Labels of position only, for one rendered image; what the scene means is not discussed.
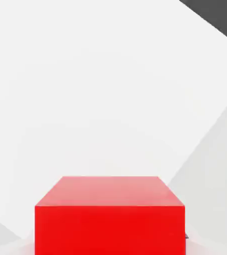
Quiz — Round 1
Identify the small red cube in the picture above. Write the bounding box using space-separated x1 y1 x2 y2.
34 175 186 255

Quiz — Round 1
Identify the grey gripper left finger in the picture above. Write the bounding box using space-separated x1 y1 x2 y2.
15 238 35 255

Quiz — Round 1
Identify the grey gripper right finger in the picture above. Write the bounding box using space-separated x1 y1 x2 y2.
185 233 207 255

